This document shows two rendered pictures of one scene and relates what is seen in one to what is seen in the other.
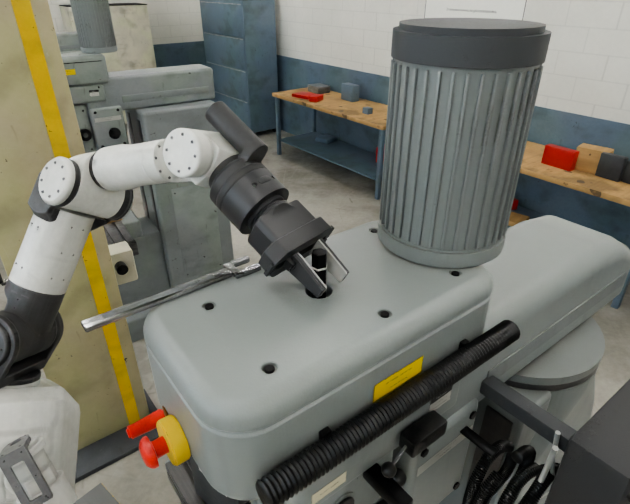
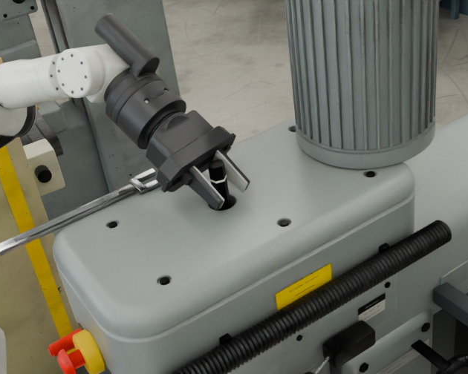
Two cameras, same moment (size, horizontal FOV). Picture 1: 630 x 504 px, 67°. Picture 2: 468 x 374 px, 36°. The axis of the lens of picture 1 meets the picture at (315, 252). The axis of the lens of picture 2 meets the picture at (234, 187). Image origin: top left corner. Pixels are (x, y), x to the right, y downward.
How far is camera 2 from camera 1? 0.32 m
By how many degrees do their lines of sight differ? 9
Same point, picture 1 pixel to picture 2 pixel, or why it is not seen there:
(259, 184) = (151, 99)
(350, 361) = (242, 271)
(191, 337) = (94, 255)
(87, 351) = (12, 280)
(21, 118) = not seen: outside the picture
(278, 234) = (172, 150)
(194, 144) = (84, 65)
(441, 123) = (329, 22)
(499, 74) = not seen: outside the picture
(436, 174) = (333, 73)
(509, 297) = (462, 192)
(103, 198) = (5, 116)
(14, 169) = not seen: outside the picture
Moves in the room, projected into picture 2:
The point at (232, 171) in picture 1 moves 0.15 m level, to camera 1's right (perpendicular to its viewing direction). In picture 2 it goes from (124, 88) to (238, 79)
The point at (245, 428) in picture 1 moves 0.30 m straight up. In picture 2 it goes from (142, 333) to (74, 96)
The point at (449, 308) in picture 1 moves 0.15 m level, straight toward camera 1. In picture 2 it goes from (355, 213) to (319, 291)
